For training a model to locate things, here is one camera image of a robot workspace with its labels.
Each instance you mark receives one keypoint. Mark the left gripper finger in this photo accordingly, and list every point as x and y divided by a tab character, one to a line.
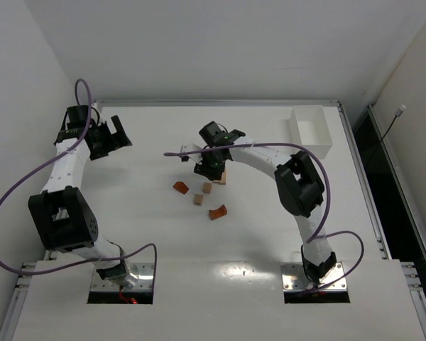
102	146
120	134

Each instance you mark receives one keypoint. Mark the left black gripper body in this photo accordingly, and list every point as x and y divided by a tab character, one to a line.
110	138

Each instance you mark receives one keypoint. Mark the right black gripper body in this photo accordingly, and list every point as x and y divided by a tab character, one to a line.
211	170

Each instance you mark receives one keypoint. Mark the long engraved wood block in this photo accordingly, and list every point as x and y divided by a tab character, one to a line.
222	180

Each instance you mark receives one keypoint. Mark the light wood cube letter H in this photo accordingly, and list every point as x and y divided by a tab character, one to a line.
207	188

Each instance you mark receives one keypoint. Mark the light wood cube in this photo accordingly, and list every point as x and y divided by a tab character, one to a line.
198	199

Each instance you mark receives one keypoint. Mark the orange triangular wood block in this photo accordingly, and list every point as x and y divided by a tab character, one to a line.
181	187

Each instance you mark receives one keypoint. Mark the orange arch wood block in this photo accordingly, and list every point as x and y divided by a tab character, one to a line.
218	213

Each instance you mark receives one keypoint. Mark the white perforated plastic box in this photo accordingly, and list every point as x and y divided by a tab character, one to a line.
308	127

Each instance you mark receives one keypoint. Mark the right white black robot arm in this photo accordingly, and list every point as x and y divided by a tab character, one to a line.
300	188

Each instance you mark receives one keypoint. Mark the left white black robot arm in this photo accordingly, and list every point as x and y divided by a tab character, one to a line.
63	219

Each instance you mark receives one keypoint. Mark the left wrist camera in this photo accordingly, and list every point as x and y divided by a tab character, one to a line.
73	123

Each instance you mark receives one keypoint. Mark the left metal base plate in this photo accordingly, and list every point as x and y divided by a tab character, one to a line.
138	280

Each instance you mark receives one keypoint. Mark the black wall cable white plug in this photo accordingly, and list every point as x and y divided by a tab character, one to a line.
398	113

